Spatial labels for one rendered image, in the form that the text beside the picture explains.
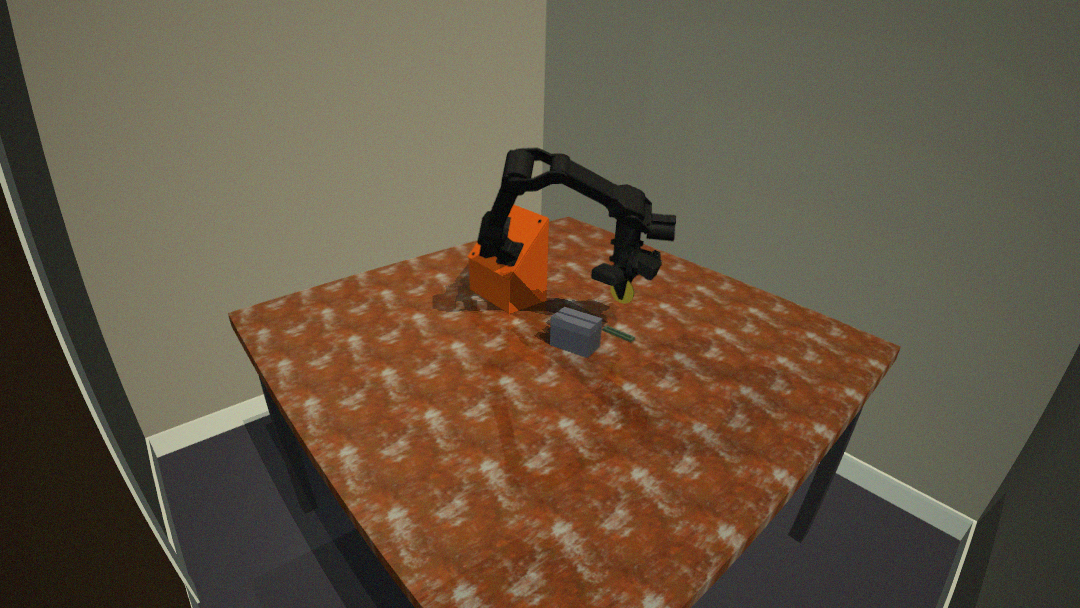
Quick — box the green narrow rectangular frame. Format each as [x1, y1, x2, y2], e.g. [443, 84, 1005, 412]
[603, 325, 635, 343]

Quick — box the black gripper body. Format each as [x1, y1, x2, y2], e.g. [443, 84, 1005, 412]
[591, 237, 643, 286]

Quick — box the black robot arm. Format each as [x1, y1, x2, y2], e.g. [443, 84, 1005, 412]
[478, 148, 676, 280]

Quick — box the dark gold coin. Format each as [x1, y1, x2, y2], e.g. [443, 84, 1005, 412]
[611, 280, 634, 305]

